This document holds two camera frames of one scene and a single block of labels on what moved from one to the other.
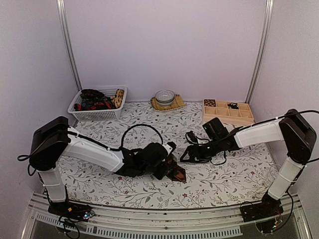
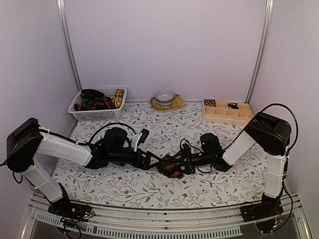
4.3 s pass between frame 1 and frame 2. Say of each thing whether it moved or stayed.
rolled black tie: stayed
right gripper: moved
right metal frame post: stayed
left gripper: moved
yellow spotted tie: stayed
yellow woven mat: stayed
